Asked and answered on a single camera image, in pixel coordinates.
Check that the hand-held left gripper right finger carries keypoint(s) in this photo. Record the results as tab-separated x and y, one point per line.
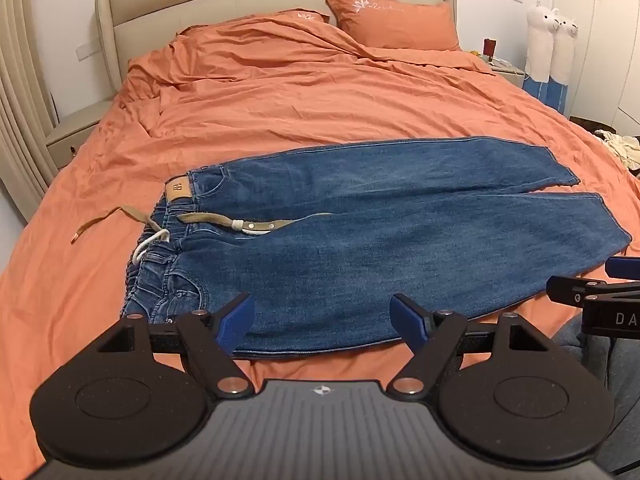
406	321

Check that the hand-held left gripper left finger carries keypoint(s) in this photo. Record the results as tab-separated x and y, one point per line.
235	324

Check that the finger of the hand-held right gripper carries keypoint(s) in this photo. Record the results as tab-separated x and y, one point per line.
625	267
590	290

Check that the blue denim pants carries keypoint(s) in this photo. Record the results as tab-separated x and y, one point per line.
375	240

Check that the person's grey trouser leg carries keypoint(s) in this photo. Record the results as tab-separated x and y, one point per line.
620	385

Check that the tan fabric belt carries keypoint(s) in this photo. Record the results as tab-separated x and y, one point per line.
210	218

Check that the pile of light clothes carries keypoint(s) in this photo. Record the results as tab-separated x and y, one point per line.
620	147

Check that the white alpaca plush toy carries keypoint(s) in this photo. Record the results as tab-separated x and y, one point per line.
540	45
564	55

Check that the white nightstand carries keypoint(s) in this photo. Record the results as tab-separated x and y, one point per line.
507	77

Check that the orange duvet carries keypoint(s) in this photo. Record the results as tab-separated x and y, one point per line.
300	100

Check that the white wardrobe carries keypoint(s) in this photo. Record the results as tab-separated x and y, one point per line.
600	35

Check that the beige nightstand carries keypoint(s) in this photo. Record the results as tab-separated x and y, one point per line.
75	130

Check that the red cup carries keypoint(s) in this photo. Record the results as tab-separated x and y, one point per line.
489	48

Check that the orange pillow with script embroidery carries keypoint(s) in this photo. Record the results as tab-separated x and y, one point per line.
400	22

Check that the beige curtain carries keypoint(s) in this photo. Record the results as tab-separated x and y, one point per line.
20	85

